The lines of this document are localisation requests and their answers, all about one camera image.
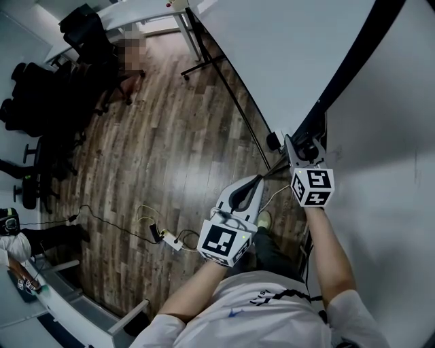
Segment black floor cable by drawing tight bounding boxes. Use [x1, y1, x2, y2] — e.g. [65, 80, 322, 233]
[20, 203, 160, 244]

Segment person's left forearm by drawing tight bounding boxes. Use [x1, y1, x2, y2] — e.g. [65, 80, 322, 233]
[156, 258, 235, 324]

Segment black office chair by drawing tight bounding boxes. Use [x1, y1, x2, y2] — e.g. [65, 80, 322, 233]
[0, 97, 25, 132]
[13, 135, 81, 213]
[10, 60, 88, 137]
[60, 3, 134, 117]

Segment white power strip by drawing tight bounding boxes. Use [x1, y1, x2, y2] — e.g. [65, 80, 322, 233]
[162, 230, 184, 252]

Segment grey office desk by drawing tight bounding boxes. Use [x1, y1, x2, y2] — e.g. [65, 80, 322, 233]
[0, 253, 150, 348]

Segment white office desk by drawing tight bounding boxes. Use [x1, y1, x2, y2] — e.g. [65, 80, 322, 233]
[43, 0, 205, 65]

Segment thin white cable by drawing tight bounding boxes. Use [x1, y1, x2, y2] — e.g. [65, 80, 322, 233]
[260, 185, 293, 210]

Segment person's black trousers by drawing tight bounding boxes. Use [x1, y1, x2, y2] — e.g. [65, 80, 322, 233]
[253, 226, 309, 283]

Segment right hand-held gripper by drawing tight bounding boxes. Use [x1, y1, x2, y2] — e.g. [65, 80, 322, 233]
[283, 134, 336, 208]

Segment person in white shirt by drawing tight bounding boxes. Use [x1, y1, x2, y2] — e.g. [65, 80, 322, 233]
[128, 270, 392, 348]

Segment thin yellow cable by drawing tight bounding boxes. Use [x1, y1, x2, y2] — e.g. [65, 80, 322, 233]
[135, 203, 164, 235]

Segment person's right forearm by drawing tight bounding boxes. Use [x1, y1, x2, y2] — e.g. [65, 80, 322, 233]
[302, 205, 358, 309]

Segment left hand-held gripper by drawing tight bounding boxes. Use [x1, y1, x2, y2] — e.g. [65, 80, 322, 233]
[196, 174, 266, 269]

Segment person's beige shoe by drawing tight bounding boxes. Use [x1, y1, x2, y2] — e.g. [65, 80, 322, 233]
[257, 210, 273, 229]

